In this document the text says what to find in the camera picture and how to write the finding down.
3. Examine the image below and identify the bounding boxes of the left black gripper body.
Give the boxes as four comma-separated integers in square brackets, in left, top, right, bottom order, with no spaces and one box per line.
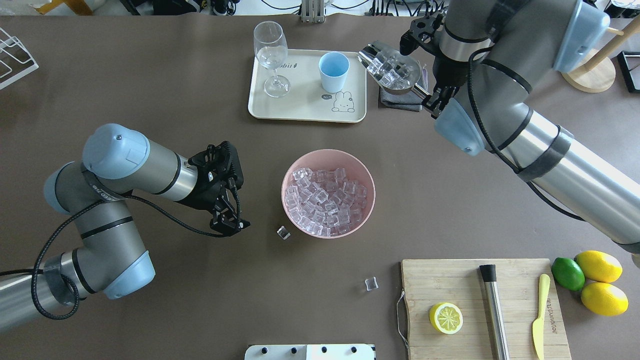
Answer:
[180,141,243,213]

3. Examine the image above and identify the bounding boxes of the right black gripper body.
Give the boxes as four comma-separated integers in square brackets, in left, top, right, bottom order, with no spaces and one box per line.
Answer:
[399,14,463,91]

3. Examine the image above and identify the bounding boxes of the ice cubes from scoop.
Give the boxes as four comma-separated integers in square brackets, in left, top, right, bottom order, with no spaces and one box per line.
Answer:
[366,53,420,91]

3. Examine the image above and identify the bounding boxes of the steel ice scoop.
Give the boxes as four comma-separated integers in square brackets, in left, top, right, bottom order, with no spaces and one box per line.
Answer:
[357,41,431,100]

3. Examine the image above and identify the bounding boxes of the pink bowl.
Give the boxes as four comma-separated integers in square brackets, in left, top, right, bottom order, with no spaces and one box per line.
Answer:
[281,149,376,239]

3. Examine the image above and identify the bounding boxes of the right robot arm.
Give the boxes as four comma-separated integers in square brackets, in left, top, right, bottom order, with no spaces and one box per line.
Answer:
[400,0,639,258]

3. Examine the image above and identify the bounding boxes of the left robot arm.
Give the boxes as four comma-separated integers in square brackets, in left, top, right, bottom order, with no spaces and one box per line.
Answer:
[1,123,250,332]

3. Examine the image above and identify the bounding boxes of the spilled ice cube left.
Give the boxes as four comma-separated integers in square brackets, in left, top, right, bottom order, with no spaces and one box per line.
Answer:
[276,226,291,240]

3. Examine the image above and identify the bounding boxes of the spilled ice cube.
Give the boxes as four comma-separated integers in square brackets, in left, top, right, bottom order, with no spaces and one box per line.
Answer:
[364,276,379,292]
[276,226,291,240]

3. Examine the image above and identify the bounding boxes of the light blue cup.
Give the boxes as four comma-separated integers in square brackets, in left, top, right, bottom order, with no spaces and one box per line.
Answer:
[318,51,350,93]

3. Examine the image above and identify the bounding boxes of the pile of clear ice cubes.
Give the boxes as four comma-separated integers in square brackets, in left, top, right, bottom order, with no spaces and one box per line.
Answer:
[282,167,373,238]

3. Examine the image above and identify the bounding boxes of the spilled ice cube right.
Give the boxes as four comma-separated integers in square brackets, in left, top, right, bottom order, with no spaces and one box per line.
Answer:
[364,276,379,292]

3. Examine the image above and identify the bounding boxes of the wooden cup stand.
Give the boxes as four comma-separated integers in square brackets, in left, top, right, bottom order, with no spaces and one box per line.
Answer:
[562,17,640,93]

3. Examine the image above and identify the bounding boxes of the grey folded cloth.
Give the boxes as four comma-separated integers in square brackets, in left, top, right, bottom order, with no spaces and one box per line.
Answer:
[379,60,426,112]

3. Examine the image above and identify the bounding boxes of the cream rabbit tray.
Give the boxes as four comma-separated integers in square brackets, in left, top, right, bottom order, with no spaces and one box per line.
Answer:
[247,48,368,124]

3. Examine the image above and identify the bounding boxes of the clear wine glass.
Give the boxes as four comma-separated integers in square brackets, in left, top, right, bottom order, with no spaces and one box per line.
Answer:
[253,21,290,98]

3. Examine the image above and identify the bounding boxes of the bamboo cutting board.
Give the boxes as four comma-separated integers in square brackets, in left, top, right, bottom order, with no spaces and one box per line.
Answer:
[401,259,552,360]

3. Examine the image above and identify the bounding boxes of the black glass holder tray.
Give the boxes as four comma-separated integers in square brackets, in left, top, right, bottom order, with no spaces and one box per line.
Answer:
[616,50,640,94]

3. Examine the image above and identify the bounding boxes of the steel muddler black tip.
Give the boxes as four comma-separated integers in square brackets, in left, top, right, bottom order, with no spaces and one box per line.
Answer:
[478,264,511,360]

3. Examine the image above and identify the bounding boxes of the half lemon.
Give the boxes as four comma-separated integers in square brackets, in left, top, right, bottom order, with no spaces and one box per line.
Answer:
[429,301,464,335]

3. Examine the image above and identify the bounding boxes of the green lime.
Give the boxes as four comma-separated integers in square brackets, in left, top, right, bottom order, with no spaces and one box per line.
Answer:
[551,257,586,292]

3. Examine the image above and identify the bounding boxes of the upper yellow lemon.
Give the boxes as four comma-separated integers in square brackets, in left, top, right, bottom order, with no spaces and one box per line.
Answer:
[574,250,623,284]

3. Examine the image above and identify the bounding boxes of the yellow lemon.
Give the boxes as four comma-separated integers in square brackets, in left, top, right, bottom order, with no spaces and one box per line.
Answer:
[574,250,623,284]
[580,282,629,317]

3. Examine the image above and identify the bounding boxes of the yellow plastic knife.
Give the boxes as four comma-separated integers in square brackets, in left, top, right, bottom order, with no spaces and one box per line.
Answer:
[531,273,551,360]

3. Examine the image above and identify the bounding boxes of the lower yellow lemon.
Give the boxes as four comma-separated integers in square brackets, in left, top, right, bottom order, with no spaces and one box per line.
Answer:
[580,282,629,317]

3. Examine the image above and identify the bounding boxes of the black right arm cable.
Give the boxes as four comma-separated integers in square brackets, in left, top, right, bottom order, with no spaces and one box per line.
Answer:
[466,45,586,222]

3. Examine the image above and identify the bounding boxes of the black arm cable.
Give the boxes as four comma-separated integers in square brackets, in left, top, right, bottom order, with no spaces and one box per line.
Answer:
[0,187,243,321]
[466,45,586,222]

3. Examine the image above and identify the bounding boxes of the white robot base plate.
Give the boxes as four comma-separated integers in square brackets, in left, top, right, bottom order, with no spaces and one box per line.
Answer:
[244,343,377,360]

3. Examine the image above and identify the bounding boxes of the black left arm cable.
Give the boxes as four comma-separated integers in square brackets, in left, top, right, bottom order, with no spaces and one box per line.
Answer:
[0,187,243,321]

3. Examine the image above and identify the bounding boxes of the white wire rack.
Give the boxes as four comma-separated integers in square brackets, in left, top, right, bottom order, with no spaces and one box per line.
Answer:
[0,28,39,89]

